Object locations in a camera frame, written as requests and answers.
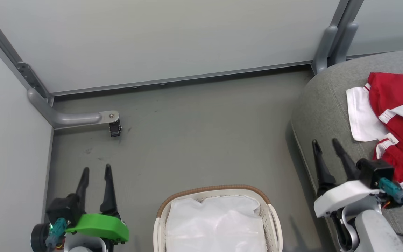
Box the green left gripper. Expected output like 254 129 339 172
65 164 130 244

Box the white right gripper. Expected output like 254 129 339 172
312 138 381 219

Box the red and white garment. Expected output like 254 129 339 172
346 72 403 195

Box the grey fabric sofa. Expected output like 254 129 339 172
290 48 403 252

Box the black caster wheel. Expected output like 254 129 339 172
109 120 122 138

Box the cream laundry basket brown rim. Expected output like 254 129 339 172
153 184 284 252

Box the grey partition foot with caster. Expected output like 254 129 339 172
27 87 120 130

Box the short grey partition foot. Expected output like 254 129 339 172
312 24 339 75
335 22 359 65

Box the white basket liner bag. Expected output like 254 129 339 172
165 195 268 252

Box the teal left camera connector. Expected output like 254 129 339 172
45 217 68 247

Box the teal camera connector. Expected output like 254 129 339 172
45 217 68 247
378 177 403 205

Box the teal right camera connector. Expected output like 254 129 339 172
378 177 403 205

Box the grey metal post bracket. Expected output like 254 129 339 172
16 62 50 99

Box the grey metal partition bottom rail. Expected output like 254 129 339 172
50 60 313 97

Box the grey metal double partition post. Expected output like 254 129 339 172
331 0 365 32

